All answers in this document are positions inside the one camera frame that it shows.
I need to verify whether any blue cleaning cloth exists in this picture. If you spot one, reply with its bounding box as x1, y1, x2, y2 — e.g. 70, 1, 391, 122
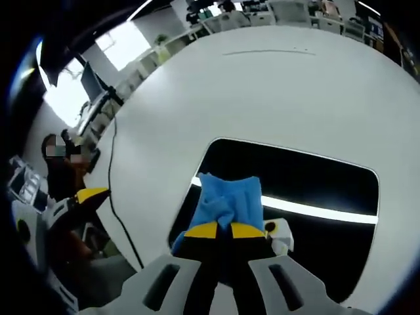
171, 173, 265, 252

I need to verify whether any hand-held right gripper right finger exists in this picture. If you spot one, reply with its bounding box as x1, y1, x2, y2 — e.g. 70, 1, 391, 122
228, 222, 349, 315

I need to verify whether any black cable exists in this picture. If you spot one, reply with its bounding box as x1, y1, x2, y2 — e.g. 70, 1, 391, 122
107, 113, 145, 270

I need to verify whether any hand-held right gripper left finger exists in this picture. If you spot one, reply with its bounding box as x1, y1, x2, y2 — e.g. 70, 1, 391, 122
121, 220, 220, 315

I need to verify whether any black computer monitor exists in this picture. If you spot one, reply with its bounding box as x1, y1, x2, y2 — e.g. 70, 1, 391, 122
79, 60, 125, 106

